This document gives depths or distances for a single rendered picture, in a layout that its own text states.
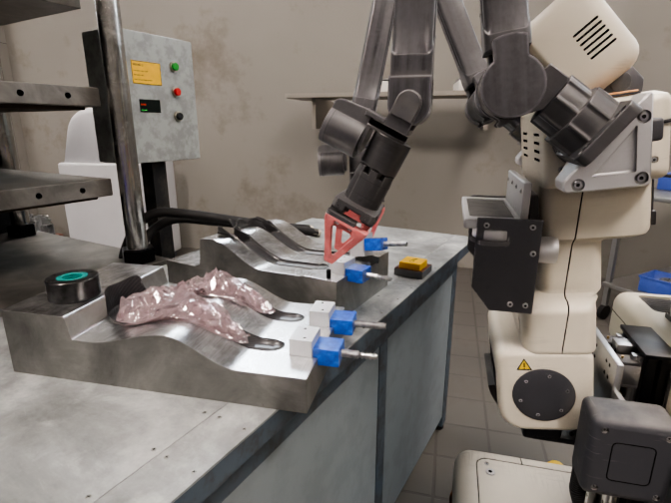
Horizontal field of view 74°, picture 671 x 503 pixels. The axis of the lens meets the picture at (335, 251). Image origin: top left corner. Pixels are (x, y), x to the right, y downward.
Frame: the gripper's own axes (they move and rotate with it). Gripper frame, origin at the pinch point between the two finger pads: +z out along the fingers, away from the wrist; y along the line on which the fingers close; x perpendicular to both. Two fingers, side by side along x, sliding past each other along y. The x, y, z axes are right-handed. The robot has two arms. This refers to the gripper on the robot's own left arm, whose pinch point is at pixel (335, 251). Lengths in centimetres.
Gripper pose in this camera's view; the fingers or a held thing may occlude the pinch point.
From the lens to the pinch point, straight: 70.9
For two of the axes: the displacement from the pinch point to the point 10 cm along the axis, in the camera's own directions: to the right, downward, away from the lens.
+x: 8.7, 4.8, -0.8
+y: -2.3, 2.6, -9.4
